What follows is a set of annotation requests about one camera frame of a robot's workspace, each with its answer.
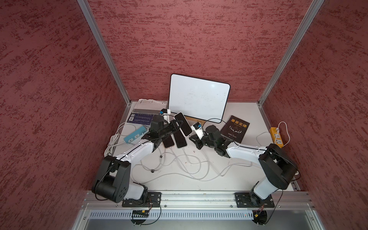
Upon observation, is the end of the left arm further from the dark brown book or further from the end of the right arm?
the dark brown book

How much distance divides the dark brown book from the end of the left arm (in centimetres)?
42

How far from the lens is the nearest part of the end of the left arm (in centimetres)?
65

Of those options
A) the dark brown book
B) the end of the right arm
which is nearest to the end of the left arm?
the end of the right arm

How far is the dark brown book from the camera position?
983mm
